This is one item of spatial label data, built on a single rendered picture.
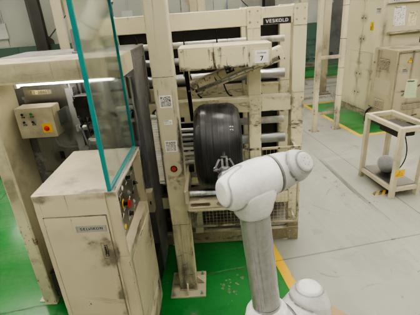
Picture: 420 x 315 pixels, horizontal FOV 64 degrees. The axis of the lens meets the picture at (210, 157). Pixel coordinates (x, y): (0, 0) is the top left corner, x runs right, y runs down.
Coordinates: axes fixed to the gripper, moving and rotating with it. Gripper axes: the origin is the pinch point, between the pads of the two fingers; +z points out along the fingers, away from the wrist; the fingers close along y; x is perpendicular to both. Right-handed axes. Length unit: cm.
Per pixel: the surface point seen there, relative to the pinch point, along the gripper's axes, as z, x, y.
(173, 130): 24.6, -6.5, 30.1
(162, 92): 28, -30, 34
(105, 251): -45, 23, 62
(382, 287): -1, 124, -113
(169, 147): 23.0, 4.8, 34.2
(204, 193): 11.2, 33.9, 14.0
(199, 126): 15.7, -12.4, 13.4
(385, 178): 144, 131, -183
